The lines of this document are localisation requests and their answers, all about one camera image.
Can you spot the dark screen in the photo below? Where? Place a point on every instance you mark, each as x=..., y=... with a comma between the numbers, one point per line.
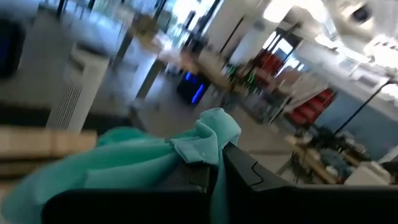
x=9, y=46

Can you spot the white tower air purifier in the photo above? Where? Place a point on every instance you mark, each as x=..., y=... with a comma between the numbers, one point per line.
x=77, y=93

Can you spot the red storage rack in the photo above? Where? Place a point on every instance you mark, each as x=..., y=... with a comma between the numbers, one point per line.
x=311, y=107

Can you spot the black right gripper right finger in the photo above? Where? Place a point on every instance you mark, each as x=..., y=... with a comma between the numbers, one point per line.
x=242, y=171

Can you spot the thin black pole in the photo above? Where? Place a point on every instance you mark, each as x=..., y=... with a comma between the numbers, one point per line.
x=363, y=105

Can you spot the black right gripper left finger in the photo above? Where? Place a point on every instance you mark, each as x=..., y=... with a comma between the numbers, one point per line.
x=192, y=177

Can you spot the black computer with blue lights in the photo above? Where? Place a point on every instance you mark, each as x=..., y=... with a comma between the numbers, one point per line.
x=192, y=88

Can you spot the teal cloth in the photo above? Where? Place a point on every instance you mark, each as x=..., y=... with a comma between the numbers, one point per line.
x=124, y=161

